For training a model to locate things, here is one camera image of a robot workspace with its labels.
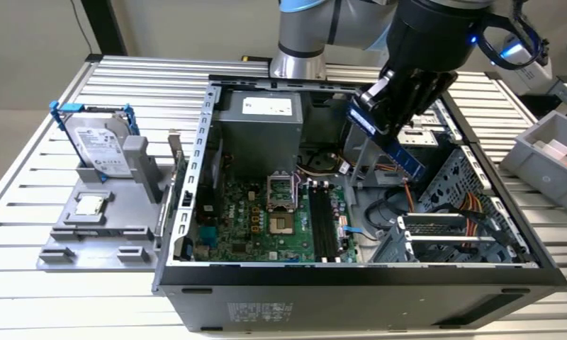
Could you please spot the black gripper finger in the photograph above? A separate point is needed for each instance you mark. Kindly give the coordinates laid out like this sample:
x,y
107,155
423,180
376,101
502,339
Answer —
x,y
430,88
387,102

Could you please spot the black upright post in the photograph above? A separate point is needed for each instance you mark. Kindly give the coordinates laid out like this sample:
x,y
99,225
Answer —
x,y
104,28

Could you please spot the black expansion slot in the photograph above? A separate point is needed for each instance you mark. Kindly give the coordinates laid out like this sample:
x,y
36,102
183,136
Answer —
x,y
207,212

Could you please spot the graphics card with metal bracket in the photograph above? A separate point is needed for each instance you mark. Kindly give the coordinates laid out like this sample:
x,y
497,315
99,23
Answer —
x,y
179,170

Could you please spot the green motherboard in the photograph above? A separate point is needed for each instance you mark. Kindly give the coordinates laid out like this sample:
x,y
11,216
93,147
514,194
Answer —
x,y
288,248

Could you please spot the grey power supply unit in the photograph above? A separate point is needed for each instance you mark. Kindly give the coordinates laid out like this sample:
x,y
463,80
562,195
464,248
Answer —
x,y
260,141

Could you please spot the CPU socket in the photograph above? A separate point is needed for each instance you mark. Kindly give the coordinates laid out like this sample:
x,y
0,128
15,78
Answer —
x,y
280,223

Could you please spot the small yellow black plug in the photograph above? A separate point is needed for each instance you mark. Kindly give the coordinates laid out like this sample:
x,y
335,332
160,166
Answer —
x,y
247,58

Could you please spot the black round cooler fan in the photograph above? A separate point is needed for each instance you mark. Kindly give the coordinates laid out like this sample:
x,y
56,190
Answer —
x,y
322,163

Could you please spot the open black PC case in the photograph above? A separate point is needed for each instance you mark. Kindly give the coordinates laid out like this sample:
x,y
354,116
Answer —
x,y
359,304

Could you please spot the metal optical drive cage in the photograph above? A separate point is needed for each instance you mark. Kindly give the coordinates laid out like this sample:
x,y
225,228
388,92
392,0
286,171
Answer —
x,y
374,166

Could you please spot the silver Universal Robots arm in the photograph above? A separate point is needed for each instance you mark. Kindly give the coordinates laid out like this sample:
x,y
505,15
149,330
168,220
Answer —
x,y
307,32

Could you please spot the grey parts rack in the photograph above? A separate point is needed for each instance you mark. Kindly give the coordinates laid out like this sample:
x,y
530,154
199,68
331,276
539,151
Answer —
x,y
123,212

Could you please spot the hard disk in blue carrier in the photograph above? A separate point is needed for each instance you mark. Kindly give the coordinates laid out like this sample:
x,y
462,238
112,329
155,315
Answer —
x,y
96,145

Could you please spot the black RAM slot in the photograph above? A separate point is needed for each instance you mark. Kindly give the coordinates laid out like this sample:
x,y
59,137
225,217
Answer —
x,y
320,221
315,221
326,221
332,221

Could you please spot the silver CPU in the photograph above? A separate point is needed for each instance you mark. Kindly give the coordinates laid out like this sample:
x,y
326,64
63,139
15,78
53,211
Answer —
x,y
89,206

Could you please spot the white box in bin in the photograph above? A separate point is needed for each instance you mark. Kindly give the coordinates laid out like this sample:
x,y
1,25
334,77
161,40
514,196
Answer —
x,y
553,148

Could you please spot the metal disk bay cage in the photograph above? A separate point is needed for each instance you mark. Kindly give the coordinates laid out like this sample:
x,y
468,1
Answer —
x,y
448,239

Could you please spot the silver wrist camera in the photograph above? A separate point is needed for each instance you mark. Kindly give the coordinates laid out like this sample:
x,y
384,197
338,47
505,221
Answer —
x,y
529,78

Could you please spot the grey plastic bin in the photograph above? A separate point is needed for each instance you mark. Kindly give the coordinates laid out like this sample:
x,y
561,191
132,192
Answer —
x,y
538,177

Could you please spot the teal expansion slot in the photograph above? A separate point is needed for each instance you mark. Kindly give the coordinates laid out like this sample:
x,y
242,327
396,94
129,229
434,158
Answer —
x,y
208,237

